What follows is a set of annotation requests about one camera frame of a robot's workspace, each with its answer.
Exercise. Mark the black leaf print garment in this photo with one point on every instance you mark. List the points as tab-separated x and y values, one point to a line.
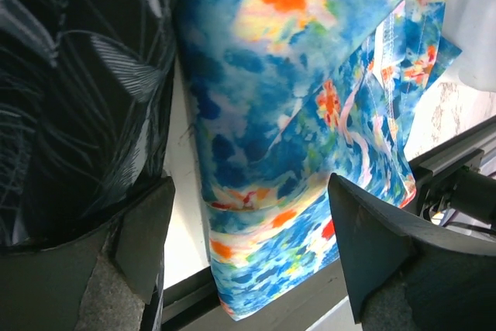
86	93

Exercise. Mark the blue floral garment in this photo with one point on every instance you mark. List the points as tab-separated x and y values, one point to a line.
283	94

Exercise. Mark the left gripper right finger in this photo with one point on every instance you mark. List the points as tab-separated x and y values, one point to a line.
404	273

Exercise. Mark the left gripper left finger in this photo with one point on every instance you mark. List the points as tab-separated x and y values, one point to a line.
107	274

